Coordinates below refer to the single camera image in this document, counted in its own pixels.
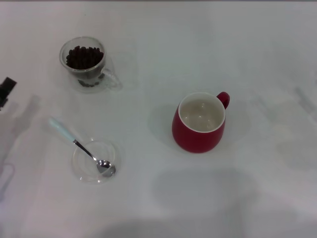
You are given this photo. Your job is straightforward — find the clear glass saucer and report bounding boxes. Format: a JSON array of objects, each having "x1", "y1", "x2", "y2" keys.
[{"x1": 72, "y1": 138, "x2": 126, "y2": 184}]

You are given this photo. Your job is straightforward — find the dark coffee bean pile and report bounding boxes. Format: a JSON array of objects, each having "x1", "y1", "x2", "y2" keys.
[{"x1": 65, "y1": 45, "x2": 105, "y2": 71}]

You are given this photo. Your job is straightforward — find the clear double-wall glass cup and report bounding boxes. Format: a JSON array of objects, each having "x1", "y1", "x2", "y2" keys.
[{"x1": 58, "y1": 36, "x2": 123, "y2": 94}]

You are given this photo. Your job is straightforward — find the red mug with white inside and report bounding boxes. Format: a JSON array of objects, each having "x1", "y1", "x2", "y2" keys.
[{"x1": 171, "y1": 91, "x2": 231, "y2": 154}]

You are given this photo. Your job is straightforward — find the blue-handled steel spoon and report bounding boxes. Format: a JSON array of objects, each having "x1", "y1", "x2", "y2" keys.
[{"x1": 48, "y1": 117, "x2": 116, "y2": 178}]

